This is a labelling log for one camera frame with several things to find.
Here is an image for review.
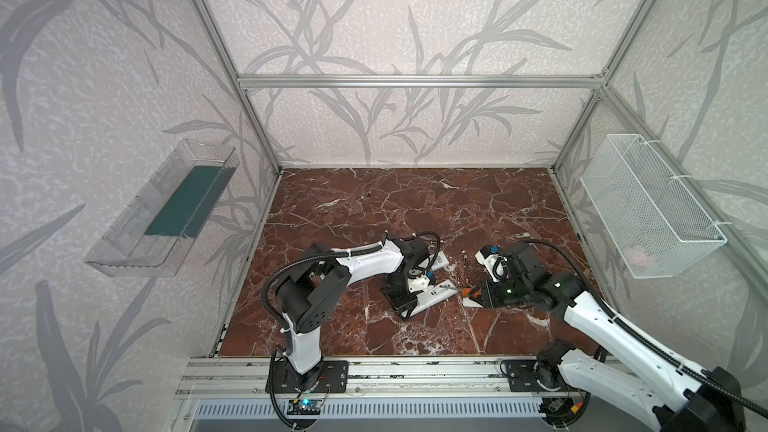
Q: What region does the white battery cover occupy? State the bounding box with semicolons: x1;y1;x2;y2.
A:
462;297;482;308

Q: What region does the white remote control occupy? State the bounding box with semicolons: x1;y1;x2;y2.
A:
411;280;460;316

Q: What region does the white remote with coloured buttons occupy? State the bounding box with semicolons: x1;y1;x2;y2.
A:
430;252;449;272

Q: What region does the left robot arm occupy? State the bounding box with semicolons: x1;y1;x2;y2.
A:
260;231;454;380

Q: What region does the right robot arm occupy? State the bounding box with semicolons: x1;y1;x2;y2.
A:
463;239;767;431

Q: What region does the right base wiring connector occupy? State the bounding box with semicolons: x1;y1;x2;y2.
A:
540;397;583;420

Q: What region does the pink object in basket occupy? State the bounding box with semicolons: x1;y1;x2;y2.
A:
623;246;652;268

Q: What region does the green lit circuit board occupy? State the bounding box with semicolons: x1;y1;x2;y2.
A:
285;398;324;417

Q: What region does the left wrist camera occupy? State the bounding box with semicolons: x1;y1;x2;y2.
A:
407;273;433;294

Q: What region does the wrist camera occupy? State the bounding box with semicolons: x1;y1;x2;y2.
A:
407;273;433;294
475;245;507;282

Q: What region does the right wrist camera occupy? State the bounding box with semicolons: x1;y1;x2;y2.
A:
475;245;507;282

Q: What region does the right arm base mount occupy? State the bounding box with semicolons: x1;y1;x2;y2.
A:
500;359;577;394

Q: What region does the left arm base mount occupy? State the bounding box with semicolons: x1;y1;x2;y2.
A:
265;359;349;394

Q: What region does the white wire mesh basket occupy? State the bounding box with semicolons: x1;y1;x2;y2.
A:
580;134;728;280

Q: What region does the aluminium cage frame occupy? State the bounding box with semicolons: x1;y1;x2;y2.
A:
167;0;768;400

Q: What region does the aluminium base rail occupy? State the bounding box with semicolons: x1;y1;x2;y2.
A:
174;356;575;399

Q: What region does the clear plastic wall bin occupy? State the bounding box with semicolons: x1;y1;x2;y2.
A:
85;139;240;278

